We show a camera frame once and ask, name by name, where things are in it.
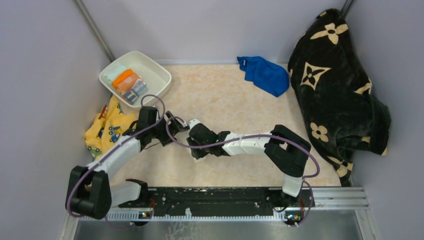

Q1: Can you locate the aluminium frame rail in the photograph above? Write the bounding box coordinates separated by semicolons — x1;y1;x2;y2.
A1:
67;187;370;223

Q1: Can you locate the light green rolled towel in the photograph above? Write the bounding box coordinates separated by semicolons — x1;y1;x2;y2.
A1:
103;63;128;84

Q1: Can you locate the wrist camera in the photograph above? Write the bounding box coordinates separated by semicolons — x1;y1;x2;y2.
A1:
188;118;218;145
136;106;159;131

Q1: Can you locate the orange rolled towel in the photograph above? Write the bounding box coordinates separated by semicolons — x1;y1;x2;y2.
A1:
112;69;141;94

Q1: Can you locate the rabbit print striped towel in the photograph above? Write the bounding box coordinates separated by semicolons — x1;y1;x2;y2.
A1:
122;79;148;105

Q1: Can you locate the blue towel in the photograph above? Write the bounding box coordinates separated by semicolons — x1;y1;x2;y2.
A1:
237;56;290;98

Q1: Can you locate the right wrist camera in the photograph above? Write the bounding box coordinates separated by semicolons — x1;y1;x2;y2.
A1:
188;118;218;145

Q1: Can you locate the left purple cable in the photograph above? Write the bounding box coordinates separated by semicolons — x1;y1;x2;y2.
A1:
65;94;167;231

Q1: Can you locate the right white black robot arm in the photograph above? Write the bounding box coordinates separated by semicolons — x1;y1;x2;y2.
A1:
186;123;311;206

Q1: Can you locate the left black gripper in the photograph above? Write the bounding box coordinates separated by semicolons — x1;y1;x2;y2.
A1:
149;111;187;146

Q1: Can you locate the black floral pattern blanket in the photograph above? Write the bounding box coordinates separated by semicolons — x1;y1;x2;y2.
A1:
288;8;392;187

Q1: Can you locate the yellow cartoon print towel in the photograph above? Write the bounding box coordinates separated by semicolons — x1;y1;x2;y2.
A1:
84;96;136;160

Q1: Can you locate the cream white towel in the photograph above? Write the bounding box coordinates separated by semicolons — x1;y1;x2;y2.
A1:
189;148;208;163

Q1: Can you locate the white square plastic basin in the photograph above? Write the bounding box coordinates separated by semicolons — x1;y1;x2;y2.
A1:
98;51;172;109

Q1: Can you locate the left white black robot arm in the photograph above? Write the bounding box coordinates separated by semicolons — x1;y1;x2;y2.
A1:
65;107;189;220

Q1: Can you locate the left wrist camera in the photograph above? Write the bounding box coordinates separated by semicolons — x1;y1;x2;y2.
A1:
136;106;159;131

